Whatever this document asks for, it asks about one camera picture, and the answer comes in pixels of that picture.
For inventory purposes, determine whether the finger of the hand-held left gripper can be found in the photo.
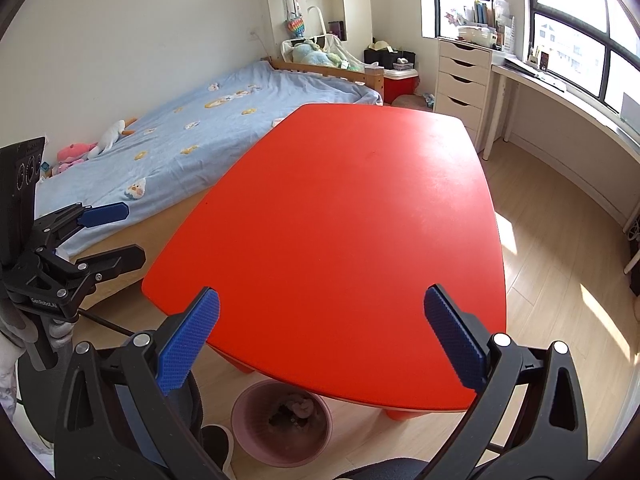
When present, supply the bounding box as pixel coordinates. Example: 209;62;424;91
61;243;147;281
34;201;130;249

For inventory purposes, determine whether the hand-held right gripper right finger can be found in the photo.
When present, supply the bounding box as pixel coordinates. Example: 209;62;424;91
415;284;603;480

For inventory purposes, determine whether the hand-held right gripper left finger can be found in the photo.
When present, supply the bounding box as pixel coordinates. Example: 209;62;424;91
52;287;228;480

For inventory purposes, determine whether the pink trash bin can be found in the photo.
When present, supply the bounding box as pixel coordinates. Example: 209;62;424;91
231;379;334;467

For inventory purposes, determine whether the person's left hand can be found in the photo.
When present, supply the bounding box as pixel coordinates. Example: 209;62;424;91
0;302;76;361

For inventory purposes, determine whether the pink plush toy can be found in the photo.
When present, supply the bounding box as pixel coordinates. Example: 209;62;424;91
54;141;99;177

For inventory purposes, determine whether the white duck plush toy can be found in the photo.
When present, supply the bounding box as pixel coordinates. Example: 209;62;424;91
89;118;139;157

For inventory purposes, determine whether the person's left leg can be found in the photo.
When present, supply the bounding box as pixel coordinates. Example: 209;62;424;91
119;389;168;463

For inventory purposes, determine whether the person's leg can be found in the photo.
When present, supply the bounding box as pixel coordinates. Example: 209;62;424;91
340;457;437;480
119;389;168;463

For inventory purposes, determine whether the black shoe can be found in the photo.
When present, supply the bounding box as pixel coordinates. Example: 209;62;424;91
199;424;235;474

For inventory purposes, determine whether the bed with blue blanket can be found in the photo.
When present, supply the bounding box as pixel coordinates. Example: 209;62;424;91
34;59;385;262

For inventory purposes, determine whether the person's right leg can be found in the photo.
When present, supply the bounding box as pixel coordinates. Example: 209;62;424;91
340;457;437;480

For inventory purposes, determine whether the red table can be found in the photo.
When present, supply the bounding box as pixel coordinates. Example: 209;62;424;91
141;103;507;422

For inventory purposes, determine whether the white drawer unit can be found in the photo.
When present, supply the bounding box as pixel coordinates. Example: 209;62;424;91
433;37;494;153

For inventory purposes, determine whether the white desk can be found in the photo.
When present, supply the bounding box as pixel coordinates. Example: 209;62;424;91
489;57;640;233

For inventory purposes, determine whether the red cooler box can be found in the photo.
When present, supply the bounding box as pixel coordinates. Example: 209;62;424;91
382;69;419;106

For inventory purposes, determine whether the pile of plush toys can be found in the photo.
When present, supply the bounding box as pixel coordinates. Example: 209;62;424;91
281;35;367;74

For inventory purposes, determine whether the black storage box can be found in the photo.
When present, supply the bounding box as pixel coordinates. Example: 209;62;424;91
363;48;417;72

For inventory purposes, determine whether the white flat panel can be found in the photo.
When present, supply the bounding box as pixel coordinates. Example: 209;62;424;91
620;91;640;134

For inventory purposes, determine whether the white container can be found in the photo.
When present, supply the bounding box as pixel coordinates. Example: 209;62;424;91
456;25;499;47

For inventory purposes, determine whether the row of books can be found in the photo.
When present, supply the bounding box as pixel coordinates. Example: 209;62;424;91
462;0;517;53

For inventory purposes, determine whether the black framed window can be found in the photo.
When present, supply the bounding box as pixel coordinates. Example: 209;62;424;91
421;0;640;137

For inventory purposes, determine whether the black cable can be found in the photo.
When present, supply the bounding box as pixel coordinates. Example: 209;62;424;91
76;309;137;337

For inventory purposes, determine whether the white wall shelf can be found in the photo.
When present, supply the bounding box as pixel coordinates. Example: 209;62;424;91
264;0;347;63

